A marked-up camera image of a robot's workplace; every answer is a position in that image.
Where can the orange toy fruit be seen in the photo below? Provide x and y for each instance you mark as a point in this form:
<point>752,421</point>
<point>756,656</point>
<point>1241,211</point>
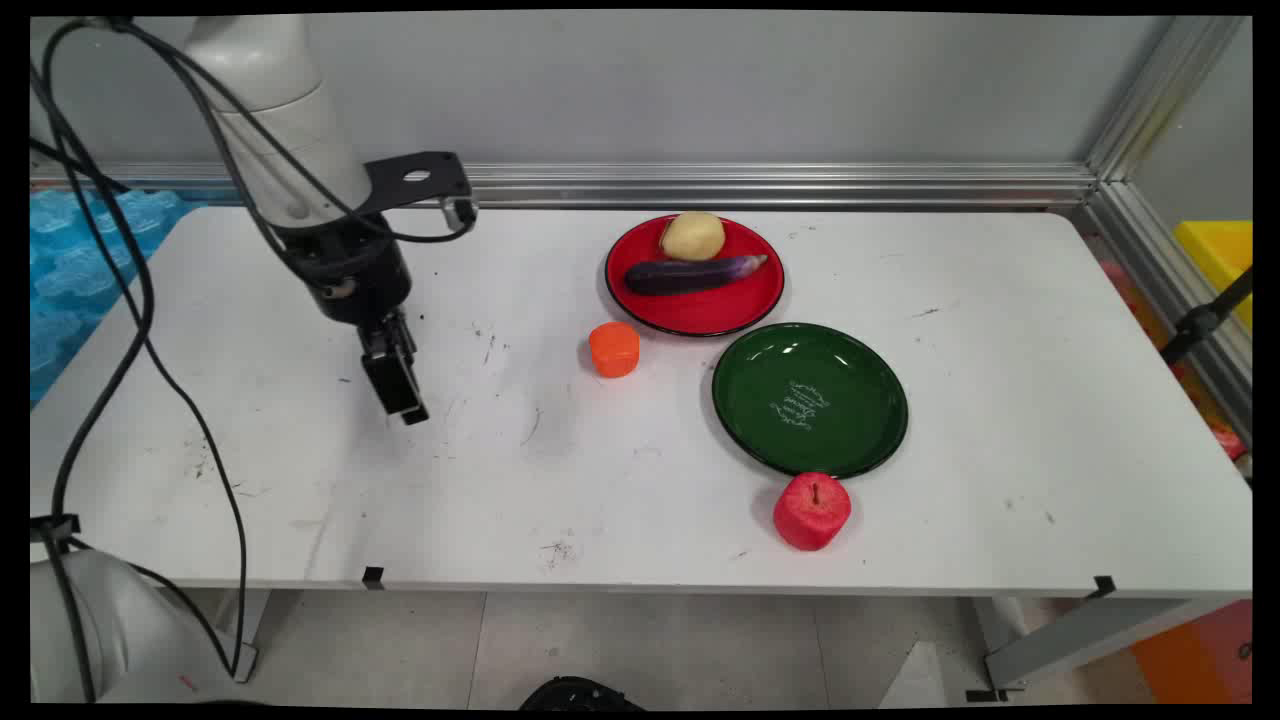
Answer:
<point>614,350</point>

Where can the black round floor object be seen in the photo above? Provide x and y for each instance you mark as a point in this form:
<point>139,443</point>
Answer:
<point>580,694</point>

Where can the upright aluminium frame post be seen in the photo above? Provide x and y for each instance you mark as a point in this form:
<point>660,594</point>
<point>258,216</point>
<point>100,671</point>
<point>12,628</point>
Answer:
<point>1160,90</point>

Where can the red toy apple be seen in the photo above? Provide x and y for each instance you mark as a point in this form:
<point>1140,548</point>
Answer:
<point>811,512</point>

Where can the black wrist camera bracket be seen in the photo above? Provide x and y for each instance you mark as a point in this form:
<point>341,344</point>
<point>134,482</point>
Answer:
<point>415,177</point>

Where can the blue bubble wrap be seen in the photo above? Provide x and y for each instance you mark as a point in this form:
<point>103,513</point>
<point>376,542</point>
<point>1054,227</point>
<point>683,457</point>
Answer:
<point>80,270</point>

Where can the grey table leg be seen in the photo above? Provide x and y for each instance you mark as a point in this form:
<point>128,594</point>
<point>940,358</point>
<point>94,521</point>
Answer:
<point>245,625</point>
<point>1080,640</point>

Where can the side aluminium frame rail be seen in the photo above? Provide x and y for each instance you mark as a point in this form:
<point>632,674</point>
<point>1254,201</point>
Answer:
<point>1170,290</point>

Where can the red plate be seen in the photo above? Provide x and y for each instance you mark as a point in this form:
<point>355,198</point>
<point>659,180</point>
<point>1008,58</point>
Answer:
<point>700,300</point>

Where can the horizontal aluminium frame rail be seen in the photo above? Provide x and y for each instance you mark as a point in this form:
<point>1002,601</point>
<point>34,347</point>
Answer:
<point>750,186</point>

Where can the black tape marker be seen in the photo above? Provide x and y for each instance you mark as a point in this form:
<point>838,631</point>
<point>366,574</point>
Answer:
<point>1104,586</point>
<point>373,577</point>

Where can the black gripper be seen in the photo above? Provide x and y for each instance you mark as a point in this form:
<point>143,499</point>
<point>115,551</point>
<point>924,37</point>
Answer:
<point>350,270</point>

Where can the purple toy eggplant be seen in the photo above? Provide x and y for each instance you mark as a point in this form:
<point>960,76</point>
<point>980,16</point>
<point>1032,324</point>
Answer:
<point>690,274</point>

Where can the yellow toy potato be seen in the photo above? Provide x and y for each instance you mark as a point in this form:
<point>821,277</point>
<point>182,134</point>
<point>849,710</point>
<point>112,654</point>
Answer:
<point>692,236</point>

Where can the yellow plastic bin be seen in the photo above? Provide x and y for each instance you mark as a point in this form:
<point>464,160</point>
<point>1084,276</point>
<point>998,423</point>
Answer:
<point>1220,255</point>

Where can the orange box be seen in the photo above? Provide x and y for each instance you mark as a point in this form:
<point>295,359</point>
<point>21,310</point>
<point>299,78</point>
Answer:
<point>1195,650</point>

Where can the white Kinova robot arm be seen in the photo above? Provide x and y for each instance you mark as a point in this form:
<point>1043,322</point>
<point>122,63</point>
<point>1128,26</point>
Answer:
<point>265,80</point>

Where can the green plate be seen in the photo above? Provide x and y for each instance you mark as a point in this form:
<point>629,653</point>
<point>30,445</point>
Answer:
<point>810,400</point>

